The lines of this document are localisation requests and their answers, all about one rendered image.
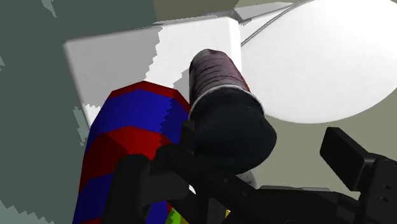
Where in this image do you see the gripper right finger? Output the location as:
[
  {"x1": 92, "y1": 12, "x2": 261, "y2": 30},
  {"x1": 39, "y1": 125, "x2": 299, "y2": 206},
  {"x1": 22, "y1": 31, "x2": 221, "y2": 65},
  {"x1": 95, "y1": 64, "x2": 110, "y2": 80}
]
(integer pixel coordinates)
[{"x1": 319, "y1": 126, "x2": 397, "y2": 224}]

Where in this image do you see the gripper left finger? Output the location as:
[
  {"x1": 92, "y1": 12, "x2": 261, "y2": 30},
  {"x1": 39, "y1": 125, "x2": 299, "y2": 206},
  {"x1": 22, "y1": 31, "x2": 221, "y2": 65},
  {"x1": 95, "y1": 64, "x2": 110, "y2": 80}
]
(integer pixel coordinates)
[{"x1": 101, "y1": 120, "x2": 260, "y2": 224}]

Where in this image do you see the dark red and black bottle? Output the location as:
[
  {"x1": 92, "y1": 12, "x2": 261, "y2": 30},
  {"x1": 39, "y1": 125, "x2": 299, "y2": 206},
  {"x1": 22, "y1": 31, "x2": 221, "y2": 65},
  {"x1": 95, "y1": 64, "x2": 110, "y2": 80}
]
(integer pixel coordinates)
[{"x1": 188, "y1": 48, "x2": 278, "y2": 175}]

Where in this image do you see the red blue striped rounded vase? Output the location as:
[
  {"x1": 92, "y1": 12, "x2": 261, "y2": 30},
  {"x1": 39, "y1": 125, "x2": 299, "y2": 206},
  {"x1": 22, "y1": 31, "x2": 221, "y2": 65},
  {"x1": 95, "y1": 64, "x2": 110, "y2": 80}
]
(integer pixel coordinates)
[{"x1": 72, "y1": 81, "x2": 192, "y2": 224}]

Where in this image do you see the yellow green object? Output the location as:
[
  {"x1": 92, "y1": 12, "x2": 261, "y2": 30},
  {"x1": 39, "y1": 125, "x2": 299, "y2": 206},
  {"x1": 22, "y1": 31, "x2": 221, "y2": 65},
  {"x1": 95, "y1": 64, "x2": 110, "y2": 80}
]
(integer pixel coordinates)
[{"x1": 165, "y1": 208, "x2": 231, "y2": 224}]

